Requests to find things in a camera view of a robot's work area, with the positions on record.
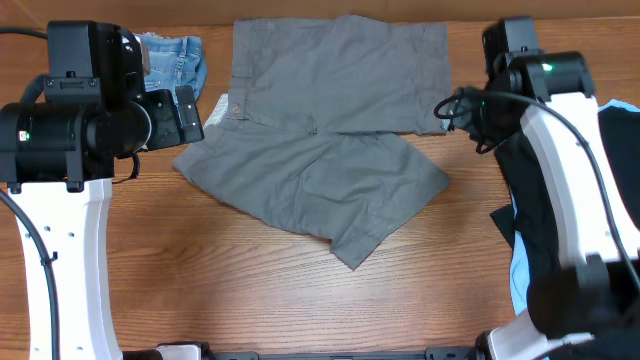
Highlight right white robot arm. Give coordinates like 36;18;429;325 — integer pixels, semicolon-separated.
434;51;639;359

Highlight black t-shirt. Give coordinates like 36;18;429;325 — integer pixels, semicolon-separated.
489;105;640;360

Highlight light blue t-shirt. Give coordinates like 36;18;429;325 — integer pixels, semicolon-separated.
504;99;639;315

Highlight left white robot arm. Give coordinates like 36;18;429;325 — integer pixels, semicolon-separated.
1;82;203;359

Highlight folded blue denim shorts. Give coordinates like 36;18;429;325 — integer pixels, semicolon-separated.
137;33;207;99

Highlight grey cotton shorts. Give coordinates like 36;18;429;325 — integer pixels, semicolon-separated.
174;16;452;268

